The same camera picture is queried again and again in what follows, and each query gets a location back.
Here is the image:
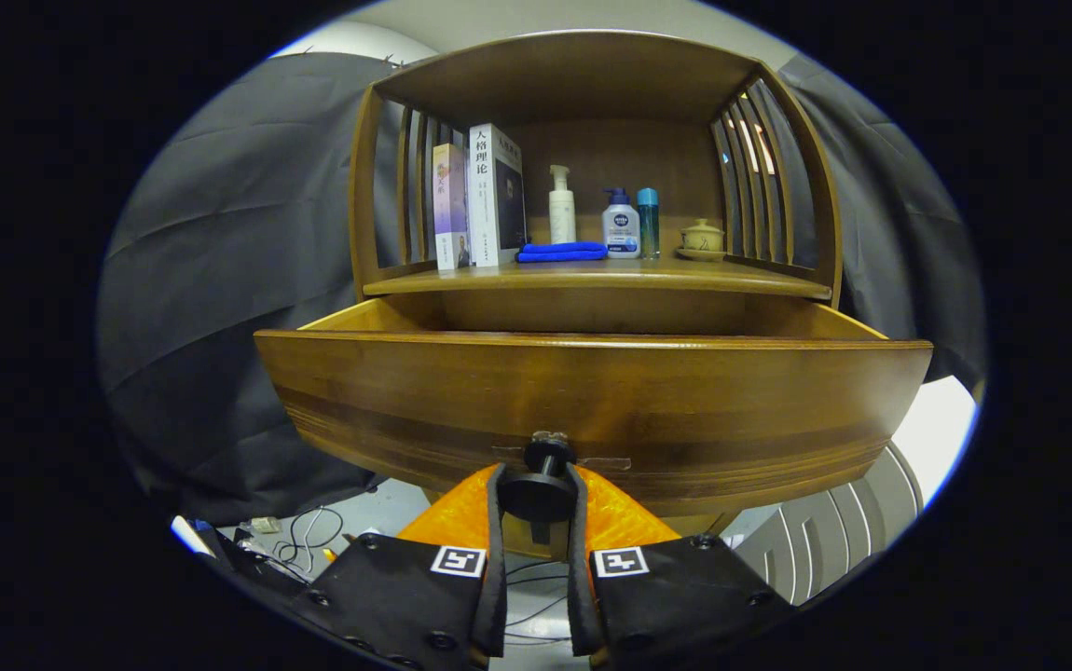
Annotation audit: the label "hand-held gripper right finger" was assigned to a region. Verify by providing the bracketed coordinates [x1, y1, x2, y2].
[562, 463, 798, 668]

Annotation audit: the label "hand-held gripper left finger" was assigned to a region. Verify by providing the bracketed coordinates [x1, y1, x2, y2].
[289, 463, 509, 670]

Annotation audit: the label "black drawer knob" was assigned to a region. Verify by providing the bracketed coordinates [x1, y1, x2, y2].
[497, 438, 582, 525]

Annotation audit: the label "wooden drawer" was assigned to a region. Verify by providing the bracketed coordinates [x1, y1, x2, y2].
[254, 294, 934, 518]

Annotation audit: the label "wooden cabinet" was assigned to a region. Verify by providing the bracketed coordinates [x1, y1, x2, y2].
[254, 28, 934, 565]

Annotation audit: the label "blue folded cloth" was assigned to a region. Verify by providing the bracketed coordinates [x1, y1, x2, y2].
[515, 241, 610, 264]

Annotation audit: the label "white pump bottle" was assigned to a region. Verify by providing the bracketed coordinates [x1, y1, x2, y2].
[548, 165, 578, 246]

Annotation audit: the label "white bottle with blue cap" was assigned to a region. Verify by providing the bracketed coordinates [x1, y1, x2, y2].
[601, 187, 642, 259]

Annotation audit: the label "white book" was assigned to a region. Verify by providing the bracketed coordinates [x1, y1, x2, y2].
[468, 123, 528, 268]

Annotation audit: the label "purple book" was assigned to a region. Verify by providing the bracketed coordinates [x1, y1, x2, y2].
[432, 143, 472, 272]

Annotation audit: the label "tan lidded teacup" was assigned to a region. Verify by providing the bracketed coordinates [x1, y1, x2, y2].
[676, 218, 726, 262]

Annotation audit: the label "teal bottle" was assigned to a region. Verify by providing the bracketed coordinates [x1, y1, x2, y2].
[637, 187, 661, 260]

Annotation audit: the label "black floor cables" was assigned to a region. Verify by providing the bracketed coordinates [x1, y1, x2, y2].
[270, 506, 570, 644]

